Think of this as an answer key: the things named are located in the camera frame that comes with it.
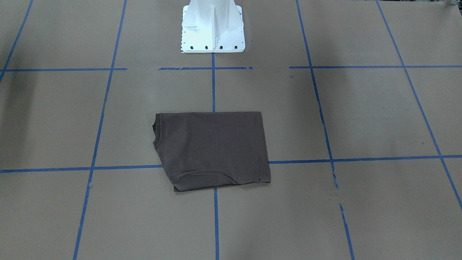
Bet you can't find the brown t-shirt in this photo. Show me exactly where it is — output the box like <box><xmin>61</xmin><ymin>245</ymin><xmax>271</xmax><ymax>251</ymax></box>
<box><xmin>152</xmin><ymin>112</ymin><xmax>272</xmax><ymax>192</ymax></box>

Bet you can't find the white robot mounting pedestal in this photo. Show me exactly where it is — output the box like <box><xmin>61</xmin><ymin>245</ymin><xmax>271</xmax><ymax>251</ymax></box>
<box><xmin>180</xmin><ymin>0</ymin><xmax>246</xmax><ymax>53</ymax></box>

